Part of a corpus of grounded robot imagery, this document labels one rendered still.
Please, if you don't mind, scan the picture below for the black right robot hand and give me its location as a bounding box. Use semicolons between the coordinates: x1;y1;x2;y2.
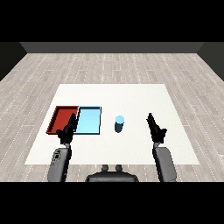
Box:
146;112;168;144

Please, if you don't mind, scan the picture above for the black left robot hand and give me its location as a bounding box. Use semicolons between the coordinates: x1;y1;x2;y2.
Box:
55;113;79;144

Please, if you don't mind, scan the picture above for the red shallow open box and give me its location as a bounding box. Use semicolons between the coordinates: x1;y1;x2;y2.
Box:
45;105;80;136

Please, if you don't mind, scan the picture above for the light blue shallow open box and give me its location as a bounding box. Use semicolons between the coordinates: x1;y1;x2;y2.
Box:
73;106;102;136

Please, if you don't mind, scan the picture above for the small blue can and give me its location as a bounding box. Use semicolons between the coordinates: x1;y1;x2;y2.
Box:
114;115;126;134

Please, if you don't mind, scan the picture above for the dark grey robot body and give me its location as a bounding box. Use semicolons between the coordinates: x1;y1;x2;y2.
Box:
85;164;140;183

